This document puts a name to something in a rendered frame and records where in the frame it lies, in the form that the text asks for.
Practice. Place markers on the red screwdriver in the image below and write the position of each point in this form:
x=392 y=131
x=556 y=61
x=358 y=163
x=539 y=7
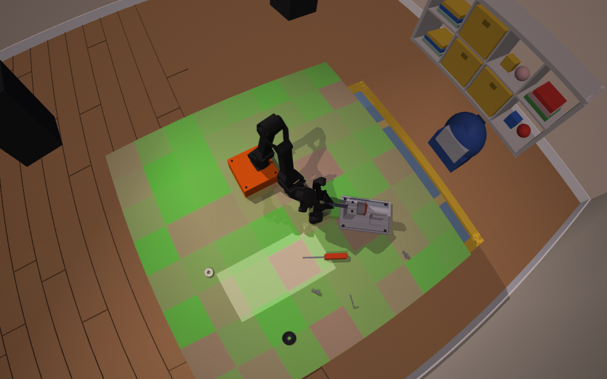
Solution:
x=332 y=256

